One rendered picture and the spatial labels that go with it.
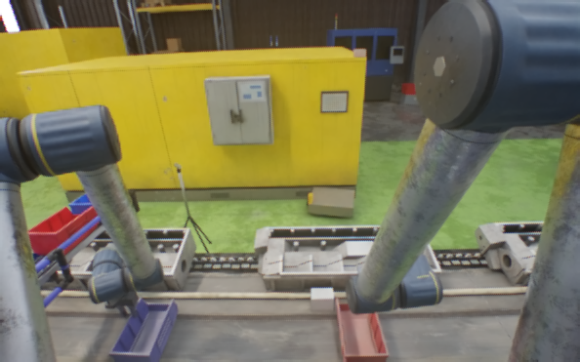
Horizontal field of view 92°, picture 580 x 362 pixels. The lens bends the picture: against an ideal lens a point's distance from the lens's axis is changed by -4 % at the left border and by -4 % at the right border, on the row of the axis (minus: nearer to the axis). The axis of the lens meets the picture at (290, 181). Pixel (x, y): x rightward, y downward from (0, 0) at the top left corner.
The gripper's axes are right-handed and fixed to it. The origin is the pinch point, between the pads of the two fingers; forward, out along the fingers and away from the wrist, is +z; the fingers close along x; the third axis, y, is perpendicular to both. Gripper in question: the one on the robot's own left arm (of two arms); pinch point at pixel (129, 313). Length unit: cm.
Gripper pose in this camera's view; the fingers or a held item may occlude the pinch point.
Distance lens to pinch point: 178.5
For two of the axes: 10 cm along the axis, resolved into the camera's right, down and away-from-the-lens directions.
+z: 0.3, 8.9, 4.6
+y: 0.2, -4.6, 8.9
